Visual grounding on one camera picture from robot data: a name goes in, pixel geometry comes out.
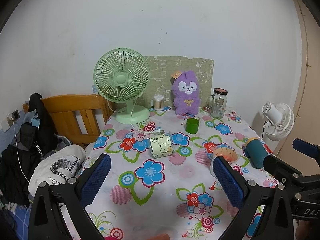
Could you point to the purple plush bunny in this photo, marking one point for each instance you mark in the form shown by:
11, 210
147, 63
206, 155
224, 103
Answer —
185, 89

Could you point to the wall power outlet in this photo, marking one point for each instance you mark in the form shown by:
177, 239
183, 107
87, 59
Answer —
13, 117

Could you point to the clear plastic cup red print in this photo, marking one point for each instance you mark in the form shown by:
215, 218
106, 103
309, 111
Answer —
227, 152

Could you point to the white standing fan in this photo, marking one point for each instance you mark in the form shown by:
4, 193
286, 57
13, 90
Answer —
279, 121

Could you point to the glass jar with lid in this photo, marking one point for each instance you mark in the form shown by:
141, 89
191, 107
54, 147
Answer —
216, 103

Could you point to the wooden chair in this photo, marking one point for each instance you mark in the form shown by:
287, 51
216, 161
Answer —
72, 116

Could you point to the floral tablecloth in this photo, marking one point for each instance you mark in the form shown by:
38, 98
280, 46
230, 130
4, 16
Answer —
143, 197

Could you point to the small green plastic cup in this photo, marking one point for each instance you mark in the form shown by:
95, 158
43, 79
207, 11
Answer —
192, 125

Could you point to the cotton swab container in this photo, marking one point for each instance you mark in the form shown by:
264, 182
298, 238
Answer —
158, 102

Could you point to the green desk fan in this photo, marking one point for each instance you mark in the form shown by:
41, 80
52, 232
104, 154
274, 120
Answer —
121, 76

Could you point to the black jacket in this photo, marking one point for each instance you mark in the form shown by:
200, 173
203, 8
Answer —
20, 159

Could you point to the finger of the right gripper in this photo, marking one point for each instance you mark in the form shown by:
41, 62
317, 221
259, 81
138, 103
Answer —
306, 148
280, 170

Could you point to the yellow cartoon cup lying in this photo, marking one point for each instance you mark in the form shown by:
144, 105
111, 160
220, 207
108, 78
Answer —
161, 146

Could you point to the white printed t-shirt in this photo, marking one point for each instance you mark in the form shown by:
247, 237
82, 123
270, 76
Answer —
57, 168

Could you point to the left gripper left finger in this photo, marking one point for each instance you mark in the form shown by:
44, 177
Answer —
46, 220

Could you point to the teal bottle yellow cap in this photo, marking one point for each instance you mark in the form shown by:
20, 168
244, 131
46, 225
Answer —
256, 152

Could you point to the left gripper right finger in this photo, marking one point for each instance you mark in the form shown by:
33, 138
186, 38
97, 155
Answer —
276, 221

